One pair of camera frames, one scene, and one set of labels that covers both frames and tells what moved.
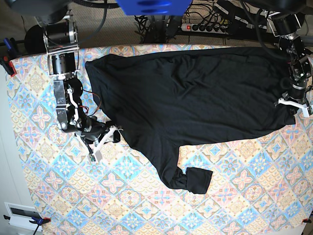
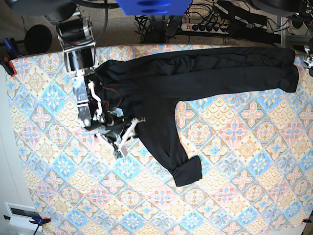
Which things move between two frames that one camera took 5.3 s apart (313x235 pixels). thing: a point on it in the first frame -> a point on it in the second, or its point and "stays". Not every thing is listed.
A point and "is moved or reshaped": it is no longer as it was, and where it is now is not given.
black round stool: (34, 41) stays
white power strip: (206, 28) stays
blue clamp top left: (11, 44) stays
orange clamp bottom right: (306, 220) stays
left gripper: (91, 128) -> (119, 130)
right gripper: (288, 100) -> (308, 61)
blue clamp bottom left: (39, 222) stays
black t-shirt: (162, 102) is moved or reshaped
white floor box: (20, 215) stays
